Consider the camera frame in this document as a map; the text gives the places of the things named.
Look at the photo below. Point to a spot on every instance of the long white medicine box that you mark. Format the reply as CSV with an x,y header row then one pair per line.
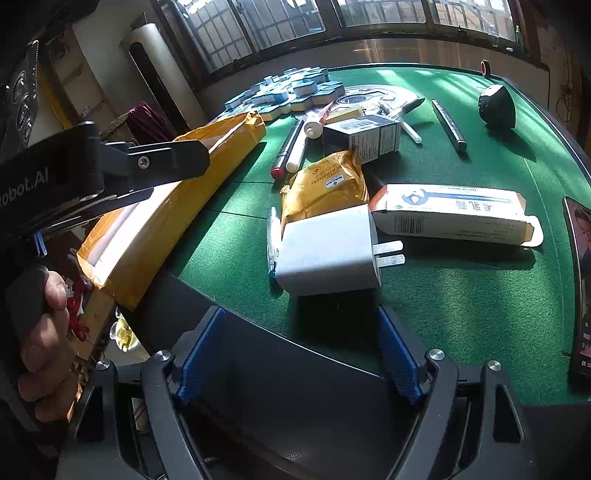
x,y
452,212

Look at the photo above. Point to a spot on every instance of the pale yellow case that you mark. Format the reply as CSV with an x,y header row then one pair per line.
x,y
344,113

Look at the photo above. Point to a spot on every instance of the small black device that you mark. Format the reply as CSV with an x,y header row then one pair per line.
x,y
497,106

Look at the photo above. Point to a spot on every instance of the barred window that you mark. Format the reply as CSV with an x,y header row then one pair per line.
x,y
286,23

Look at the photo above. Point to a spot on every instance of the red-capped black marker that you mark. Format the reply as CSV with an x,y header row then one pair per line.
x,y
284,152

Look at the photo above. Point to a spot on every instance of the blue and clear pen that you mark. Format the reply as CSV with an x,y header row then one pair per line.
x,y
273,240

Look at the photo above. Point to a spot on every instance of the black tape roll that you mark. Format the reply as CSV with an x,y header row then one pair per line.
x,y
485,67

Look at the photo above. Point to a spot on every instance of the person's left hand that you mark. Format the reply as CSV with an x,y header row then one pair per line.
x,y
44,350

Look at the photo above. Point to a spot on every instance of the thin white pen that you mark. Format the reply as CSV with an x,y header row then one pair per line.
x,y
408,127

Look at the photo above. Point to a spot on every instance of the dark red cloth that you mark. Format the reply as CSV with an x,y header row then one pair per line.
x,y
147,122

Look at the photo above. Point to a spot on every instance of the white ointment tube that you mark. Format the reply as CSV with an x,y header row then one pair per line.
x,y
316,122

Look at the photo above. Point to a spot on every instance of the yellow snack packet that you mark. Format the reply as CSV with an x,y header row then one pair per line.
x,y
323,184

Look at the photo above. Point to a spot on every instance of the white barcode medicine box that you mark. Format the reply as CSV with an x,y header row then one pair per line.
x,y
360,136

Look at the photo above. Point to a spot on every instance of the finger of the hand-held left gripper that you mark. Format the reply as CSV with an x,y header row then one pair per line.
x,y
157,161
92,207

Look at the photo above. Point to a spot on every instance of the silver and black pen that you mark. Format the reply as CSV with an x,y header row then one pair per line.
x,y
450,125

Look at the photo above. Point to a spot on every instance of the white standing air conditioner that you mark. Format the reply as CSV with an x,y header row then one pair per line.
x,y
157,69

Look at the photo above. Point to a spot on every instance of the black marker pen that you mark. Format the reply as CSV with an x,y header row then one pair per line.
x,y
413,105

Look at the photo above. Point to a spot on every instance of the white marker pen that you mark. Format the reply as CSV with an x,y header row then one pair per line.
x,y
298,152

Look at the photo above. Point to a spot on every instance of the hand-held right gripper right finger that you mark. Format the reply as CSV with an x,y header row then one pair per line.
x,y
401,360

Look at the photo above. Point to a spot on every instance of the white charger plug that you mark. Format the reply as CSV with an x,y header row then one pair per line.
x,y
323,254

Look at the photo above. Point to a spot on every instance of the pile of blue mahjong tiles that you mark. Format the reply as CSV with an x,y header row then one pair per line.
x,y
286,90

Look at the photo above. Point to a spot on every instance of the yellow-taped white foam box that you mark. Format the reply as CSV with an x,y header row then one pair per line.
x,y
138,240

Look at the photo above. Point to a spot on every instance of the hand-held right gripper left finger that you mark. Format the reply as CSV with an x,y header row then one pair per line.
x,y
198,360

